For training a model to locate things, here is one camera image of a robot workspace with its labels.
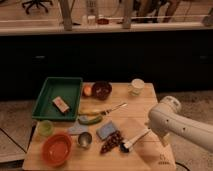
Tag white dish brush black bristles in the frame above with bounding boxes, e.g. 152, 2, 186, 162
120, 128, 150, 153

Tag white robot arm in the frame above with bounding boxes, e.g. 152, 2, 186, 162
148, 96, 213, 153

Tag dark maroon bowl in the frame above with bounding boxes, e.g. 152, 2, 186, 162
92, 81, 112, 100

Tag red plastic bowl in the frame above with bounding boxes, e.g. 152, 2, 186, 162
41, 133, 72, 167

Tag small orange fruit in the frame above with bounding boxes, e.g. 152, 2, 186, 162
83, 85, 92, 97

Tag white ceramic mug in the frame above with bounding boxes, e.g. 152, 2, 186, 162
129, 78, 145, 96

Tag green plastic tray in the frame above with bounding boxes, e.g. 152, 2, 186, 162
32, 77, 83, 121

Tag green cucumber toy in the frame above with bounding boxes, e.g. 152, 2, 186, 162
78, 116, 103, 125

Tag small wooden block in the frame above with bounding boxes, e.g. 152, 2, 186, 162
52, 96, 70, 113

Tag grey blue cloth piece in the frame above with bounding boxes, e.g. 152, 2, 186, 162
67, 121, 88, 135

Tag dark red grape bunch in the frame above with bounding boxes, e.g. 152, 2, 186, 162
100, 131, 123, 154

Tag small metal cup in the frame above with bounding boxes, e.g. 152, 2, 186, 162
78, 132, 92, 148

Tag red object on shelf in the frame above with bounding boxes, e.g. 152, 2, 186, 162
97, 18, 109, 25

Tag light green cup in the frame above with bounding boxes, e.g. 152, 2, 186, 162
38, 120, 53, 137

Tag black office chair base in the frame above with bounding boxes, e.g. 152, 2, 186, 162
22, 0, 53, 14

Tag yellow handled knife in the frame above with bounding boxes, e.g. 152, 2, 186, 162
78, 103, 127, 116

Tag black cable on floor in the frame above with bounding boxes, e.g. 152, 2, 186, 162
175, 161, 191, 171

